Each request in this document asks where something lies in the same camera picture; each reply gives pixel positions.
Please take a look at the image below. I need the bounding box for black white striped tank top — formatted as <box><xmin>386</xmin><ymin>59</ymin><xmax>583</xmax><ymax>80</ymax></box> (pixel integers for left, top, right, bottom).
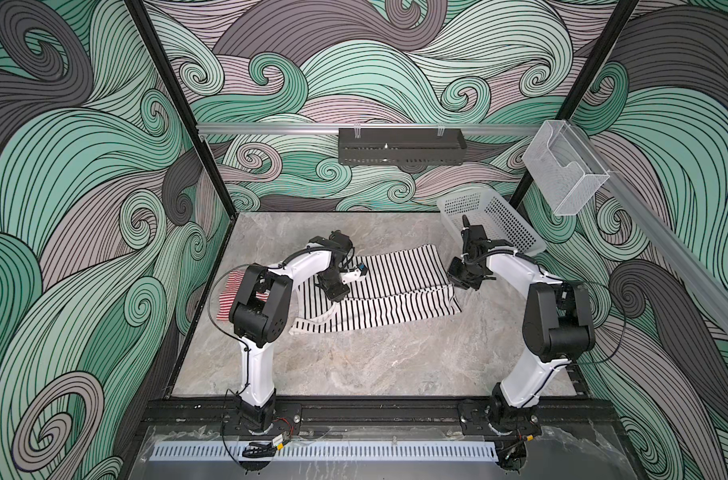
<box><xmin>290</xmin><ymin>244</ymin><xmax>462</xmax><ymax>334</ymax></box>

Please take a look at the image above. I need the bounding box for red white striped tank top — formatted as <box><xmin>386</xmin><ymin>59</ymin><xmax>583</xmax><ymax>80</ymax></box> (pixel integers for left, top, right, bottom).
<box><xmin>216</xmin><ymin>269</ymin><xmax>244</xmax><ymax>322</ymax></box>

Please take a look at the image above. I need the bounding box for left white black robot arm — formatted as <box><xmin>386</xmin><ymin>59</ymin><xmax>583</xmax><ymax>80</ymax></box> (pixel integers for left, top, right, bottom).
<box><xmin>228</xmin><ymin>230</ymin><xmax>355</xmax><ymax>430</ymax></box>

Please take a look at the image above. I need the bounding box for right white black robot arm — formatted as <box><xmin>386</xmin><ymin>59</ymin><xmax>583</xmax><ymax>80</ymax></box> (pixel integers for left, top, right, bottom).
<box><xmin>448</xmin><ymin>215</ymin><xmax>595</xmax><ymax>422</ymax></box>

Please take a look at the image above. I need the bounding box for white plastic laundry basket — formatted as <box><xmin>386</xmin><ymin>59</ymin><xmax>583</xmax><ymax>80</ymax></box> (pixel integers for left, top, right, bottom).
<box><xmin>436</xmin><ymin>186</ymin><xmax>546</xmax><ymax>256</ymax></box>

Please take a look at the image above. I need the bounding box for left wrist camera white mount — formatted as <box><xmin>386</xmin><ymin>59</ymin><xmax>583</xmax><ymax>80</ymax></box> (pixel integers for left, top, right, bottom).
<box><xmin>340</xmin><ymin>263</ymin><xmax>369</xmax><ymax>285</ymax></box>

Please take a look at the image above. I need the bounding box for black wall mounted tray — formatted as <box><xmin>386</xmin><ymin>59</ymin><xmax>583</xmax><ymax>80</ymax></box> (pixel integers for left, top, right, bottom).
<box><xmin>337</xmin><ymin>127</ymin><xmax>468</xmax><ymax>169</ymax></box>

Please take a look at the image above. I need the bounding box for clear plastic wall bin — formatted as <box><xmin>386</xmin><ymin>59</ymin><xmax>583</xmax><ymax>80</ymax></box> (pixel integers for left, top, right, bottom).
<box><xmin>523</xmin><ymin>120</ymin><xmax>610</xmax><ymax>217</ymax></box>

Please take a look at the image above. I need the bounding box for aluminium wall rail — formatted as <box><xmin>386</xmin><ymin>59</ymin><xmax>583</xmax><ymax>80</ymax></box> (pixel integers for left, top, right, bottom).
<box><xmin>197</xmin><ymin>122</ymin><xmax>542</xmax><ymax>138</ymax></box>

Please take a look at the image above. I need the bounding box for white slotted cable duct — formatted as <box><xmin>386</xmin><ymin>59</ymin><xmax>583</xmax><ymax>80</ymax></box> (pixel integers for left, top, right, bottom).
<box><xmin>149</xmin><ymin>440</ymin><xmax>498</xmax><ymax>463</ymax></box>

